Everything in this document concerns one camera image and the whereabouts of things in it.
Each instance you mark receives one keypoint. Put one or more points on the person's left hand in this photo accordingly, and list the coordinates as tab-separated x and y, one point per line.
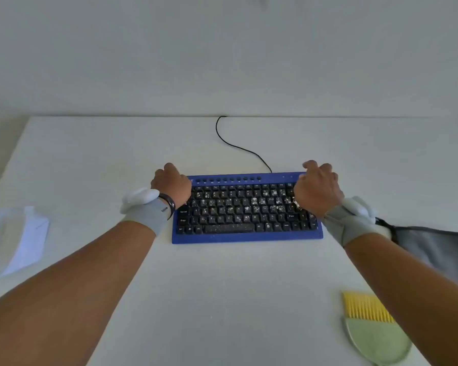
172	186

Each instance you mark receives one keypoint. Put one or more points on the person's right hand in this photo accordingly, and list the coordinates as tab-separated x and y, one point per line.
318	192

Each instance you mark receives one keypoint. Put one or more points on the person's left fingers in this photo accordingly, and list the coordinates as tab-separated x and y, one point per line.
170	167

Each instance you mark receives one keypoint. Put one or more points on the person's right fingers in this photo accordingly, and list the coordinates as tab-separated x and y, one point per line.
310	165

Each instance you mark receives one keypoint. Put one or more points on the blue keyboard with black keys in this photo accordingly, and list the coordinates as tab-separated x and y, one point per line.
248	237

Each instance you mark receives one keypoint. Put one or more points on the person's left forearm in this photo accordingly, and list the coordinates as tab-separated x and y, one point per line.
68	293

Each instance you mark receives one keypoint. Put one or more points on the person's right forearm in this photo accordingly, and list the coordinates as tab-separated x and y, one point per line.
416	301

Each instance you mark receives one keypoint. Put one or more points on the scattered white crumbs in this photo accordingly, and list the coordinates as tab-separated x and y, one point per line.
273	193

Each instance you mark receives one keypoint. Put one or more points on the grey wristband with white tracker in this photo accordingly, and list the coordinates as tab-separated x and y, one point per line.
149	215
347	226

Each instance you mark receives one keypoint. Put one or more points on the grey cloth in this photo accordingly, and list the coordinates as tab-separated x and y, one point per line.
439	251

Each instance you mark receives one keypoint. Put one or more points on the white folded paper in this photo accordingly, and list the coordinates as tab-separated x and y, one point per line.
26	240

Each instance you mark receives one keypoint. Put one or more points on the green brush with yellow bristles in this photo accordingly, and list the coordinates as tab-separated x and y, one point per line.
374	339

